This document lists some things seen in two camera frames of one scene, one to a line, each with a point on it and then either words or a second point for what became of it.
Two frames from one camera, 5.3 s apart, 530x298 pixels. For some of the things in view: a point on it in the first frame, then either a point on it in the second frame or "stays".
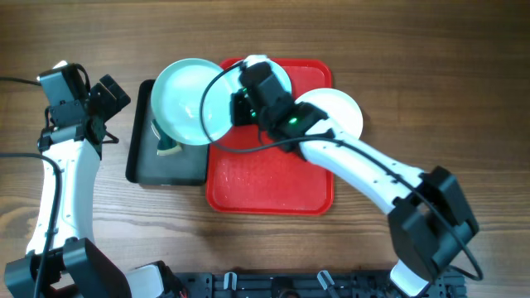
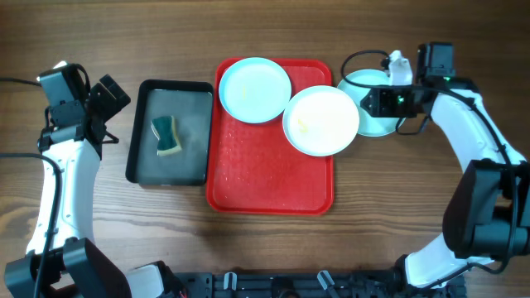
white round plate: [343, 116] stays
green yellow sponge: [166, 145] stays
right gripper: [237, 115] → [379, 103]
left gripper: [108, 101] stays
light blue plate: [176, 98] → [369, 126]
